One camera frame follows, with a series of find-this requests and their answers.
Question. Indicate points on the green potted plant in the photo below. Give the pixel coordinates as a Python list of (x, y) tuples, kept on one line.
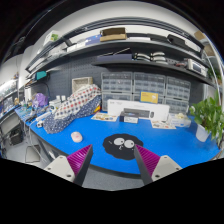
[(209, 117)]

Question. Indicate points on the black metal shelf unit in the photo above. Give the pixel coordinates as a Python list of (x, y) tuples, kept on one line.
[(149, 42)]

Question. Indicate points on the illustrated card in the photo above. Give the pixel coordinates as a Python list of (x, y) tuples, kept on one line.
[(162, 125), (104, 117)]

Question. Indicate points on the yellow label card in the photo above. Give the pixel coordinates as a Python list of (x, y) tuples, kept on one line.
[(148, 97)]

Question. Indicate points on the clear plastic container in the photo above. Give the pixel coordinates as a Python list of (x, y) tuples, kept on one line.
[(179, 120)]

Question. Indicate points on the patterned fabric cover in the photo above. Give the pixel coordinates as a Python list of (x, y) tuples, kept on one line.
[(82, 103)]

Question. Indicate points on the blue desk mat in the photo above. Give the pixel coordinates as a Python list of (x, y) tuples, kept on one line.
[(180, 144)]

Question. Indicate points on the purple bag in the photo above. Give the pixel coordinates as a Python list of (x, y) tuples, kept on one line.
[(40, 100)]

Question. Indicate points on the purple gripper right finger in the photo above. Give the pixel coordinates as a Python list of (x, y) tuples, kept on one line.
[(152, 166)]

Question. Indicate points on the white framed basket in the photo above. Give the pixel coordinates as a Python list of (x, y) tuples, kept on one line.
[(77, 83)]

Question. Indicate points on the white keyboard box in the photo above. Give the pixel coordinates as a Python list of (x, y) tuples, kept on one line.
[(155, 112)]

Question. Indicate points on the illustrated card right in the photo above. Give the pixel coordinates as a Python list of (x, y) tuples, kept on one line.
[(162, 125)]

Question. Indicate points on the pink computer mouse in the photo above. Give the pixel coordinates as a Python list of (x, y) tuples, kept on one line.
[(76, 137)]

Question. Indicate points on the illustrated card left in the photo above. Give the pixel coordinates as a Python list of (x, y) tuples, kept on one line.
[(104, 117)]

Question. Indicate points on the black googly-eyed mouse pad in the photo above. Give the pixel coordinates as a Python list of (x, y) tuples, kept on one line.
[(121, 146)]

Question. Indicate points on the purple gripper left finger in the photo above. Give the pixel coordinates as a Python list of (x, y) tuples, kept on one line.
[(73, 167)]

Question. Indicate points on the small black box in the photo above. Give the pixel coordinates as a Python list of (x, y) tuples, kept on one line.
[(128, 118)]

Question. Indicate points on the cardboard box on shelf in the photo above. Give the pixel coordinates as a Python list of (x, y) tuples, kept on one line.
[(113, 34)]

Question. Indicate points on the grey drawer organiser cabinet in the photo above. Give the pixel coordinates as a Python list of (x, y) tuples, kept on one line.
[(129, 86)]

